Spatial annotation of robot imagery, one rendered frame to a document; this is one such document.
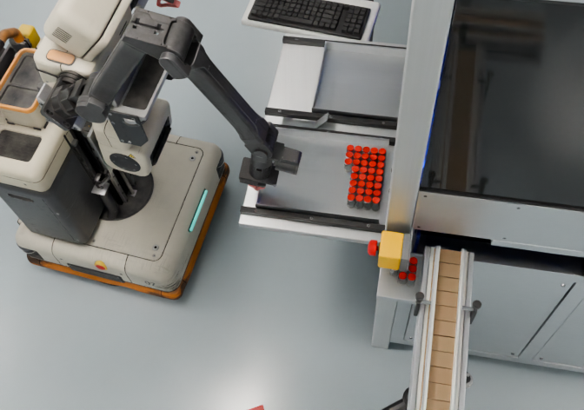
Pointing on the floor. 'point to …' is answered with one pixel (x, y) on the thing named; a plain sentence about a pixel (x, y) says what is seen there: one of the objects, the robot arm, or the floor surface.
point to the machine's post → (416, 111)
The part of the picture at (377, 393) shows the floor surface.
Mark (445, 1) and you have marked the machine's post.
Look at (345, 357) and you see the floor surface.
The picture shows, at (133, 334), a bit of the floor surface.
